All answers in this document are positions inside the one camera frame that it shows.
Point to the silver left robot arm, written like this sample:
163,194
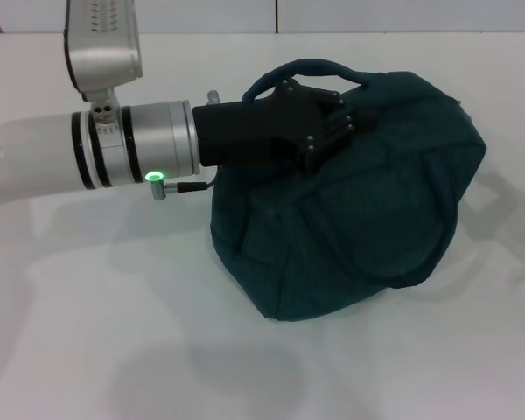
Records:
92,149

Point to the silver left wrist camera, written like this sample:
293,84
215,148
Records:
102,48

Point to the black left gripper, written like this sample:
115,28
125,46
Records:
254,131

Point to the dark teal insulated lunch bag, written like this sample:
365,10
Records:
354,227

